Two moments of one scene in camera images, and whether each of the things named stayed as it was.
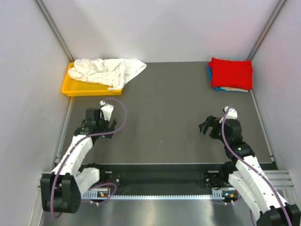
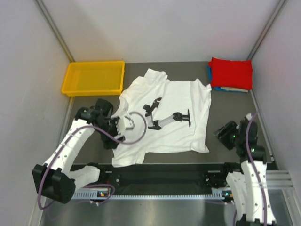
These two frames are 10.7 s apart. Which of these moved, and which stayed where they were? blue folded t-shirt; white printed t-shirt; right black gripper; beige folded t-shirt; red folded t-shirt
Moved: right black gripper; white printed t-shirt
Stayed: blue folded t-shirt; red folded t-shirt; beige folded t-shirt
